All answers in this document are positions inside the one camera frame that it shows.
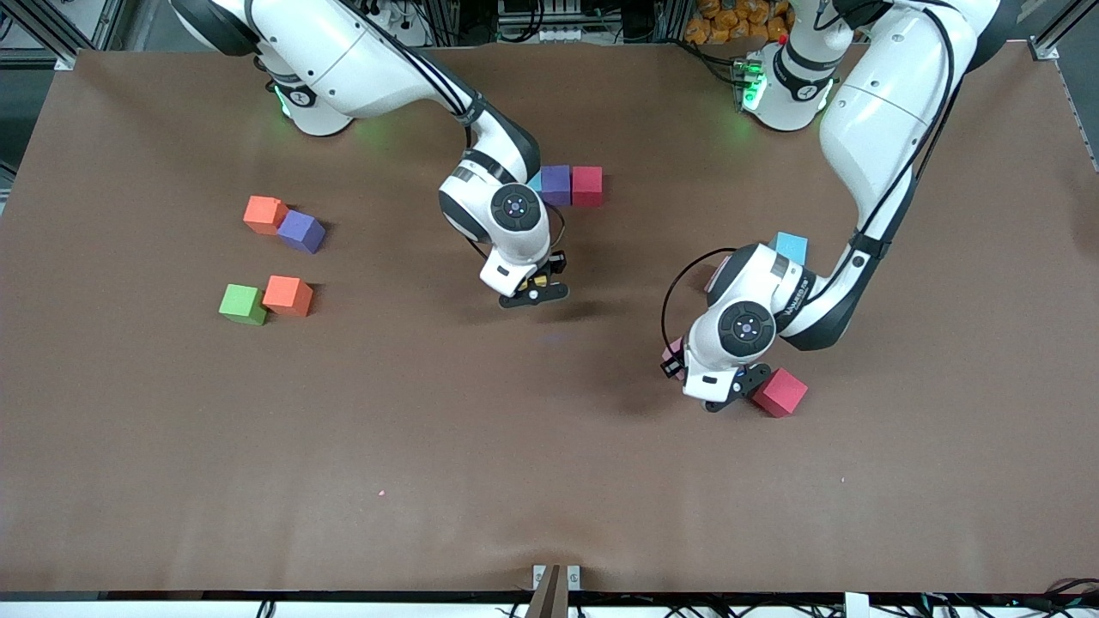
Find purple foam cube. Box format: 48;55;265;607
276;209;327;255
540;165;574;207

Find deep pink foam cube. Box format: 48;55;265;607
752;367;810;419
572;166;604;209

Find table cover sheet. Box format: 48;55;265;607
0;41;1099;595

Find orange foam cube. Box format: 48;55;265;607
262;275;314;318
243;196;289;236

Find green foam cube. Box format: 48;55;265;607
218;284;269;326

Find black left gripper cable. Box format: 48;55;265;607
659;4;961;348

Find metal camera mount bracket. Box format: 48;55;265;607
532;563;582;618

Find aluminium frame profile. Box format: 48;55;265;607
1026;0;1099;173
13;0;117;71

